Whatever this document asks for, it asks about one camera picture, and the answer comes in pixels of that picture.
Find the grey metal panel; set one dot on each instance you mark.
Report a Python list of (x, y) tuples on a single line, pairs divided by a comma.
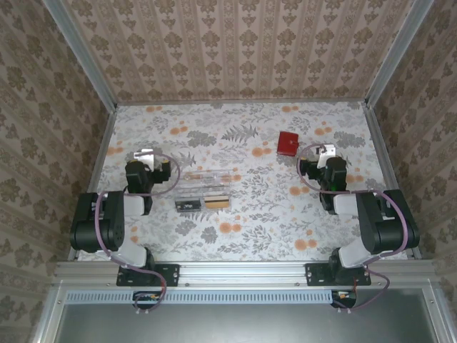
[(242, 325)]

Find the black mount plate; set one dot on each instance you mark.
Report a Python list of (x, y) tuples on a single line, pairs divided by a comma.
[(171, 275), (314, 275)]

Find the red leather card holder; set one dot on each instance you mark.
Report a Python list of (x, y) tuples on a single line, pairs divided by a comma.
[(287, 143)]

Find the aluminium side rail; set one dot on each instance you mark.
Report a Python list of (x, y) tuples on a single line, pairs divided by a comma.
[(385, 153), (93, 186)]

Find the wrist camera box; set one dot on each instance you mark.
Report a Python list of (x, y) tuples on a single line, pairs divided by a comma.
[(144, 157), (327, 151)]

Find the black printed card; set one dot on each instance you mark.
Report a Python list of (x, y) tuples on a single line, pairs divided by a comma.
[(189, 206)]

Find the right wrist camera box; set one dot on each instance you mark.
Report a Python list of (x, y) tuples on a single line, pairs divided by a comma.
[(327, 151)]

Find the clear acrylic organizer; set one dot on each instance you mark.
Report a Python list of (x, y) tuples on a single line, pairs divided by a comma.
[(210, 178)]

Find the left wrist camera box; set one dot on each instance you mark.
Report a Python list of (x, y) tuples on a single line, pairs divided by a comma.
[(144, 157)]

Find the aluminium frame post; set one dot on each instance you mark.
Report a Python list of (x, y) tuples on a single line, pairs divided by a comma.
[(84, 53), (396, 53)]

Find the wide aluminium base rail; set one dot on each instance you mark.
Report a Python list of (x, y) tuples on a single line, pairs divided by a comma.
[(242, 273)]

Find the tan card dark stripe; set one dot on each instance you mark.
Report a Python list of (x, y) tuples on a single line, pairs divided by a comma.
[(216, 202)]

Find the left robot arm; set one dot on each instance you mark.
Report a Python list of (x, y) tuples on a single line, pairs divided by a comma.
[(110, 221)]

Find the thin aluminium rail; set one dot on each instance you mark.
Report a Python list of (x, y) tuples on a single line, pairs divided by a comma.
[(242, 103)]

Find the small circuit board connector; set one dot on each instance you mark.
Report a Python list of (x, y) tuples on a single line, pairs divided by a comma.
[(344, 298), (146, 299)]

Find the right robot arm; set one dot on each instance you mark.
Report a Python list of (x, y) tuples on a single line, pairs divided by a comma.
[(385, 228)]

